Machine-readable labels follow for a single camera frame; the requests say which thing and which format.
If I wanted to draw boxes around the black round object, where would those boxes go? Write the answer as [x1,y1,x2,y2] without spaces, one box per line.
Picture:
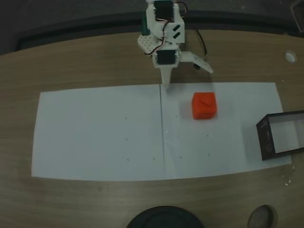
[125,206,204,228]

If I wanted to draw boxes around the orange cube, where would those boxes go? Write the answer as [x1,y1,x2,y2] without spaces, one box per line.
[191,92,218,120]

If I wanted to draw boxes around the green clamp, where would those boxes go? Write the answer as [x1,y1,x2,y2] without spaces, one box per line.
[141,13,150,36]

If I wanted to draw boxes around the white paper sheet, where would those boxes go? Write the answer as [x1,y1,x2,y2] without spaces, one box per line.
[160,82,293,180]
[31,84,165,182]

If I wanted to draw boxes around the brown box white inside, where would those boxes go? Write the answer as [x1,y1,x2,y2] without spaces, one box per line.
[256,111,304,162]

